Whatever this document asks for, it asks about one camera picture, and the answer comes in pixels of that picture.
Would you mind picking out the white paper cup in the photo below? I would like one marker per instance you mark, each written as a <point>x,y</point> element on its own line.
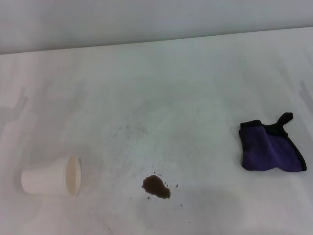
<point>46,180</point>

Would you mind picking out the purple rag with black trim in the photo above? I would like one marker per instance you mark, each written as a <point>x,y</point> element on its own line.
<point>266,151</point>

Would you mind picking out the dark brown liquid stain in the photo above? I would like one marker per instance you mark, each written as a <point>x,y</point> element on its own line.
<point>156,186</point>

